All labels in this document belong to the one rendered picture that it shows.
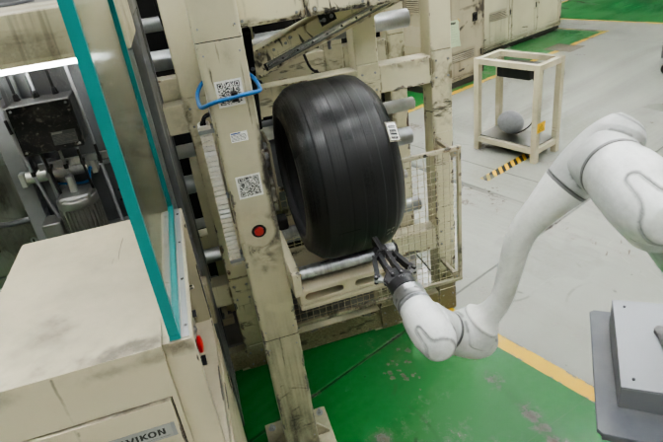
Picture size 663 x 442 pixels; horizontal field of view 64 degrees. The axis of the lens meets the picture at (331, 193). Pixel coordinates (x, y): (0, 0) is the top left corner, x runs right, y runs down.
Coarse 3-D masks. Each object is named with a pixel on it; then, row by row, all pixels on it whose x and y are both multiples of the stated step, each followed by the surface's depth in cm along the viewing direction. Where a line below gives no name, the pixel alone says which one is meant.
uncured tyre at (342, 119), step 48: (288, 96) 159; (336, 96) 154; (288, 144) 196; (336, 144) 147; (384, 144) 150; (288, 192) 192; (336, 192) 147; (384, 192) 151; (336, 240) 156; (384, 240) 165
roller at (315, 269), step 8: (392, 248) 176; (344, 256) 174; (352, 256) 174; (360, 256) 174; (368, 256) 175; (312, 264) 172; (320, 264) 172; (328, 264) 172; (336, 264) 172; (344, 264) 173; (352, 264) 174; (304, 272) 170; (312, 272) 171; (320, 272) 171; (328, 272) 173
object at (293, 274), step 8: (280, 232) 188; (288, 248) 178; (288, 256) 173; (288, 264) 169; (288, 272) 170; (296, 272) 165; (288, 280) 177; (296, 280) 166; (296, 288) 167; (296, 296) 168
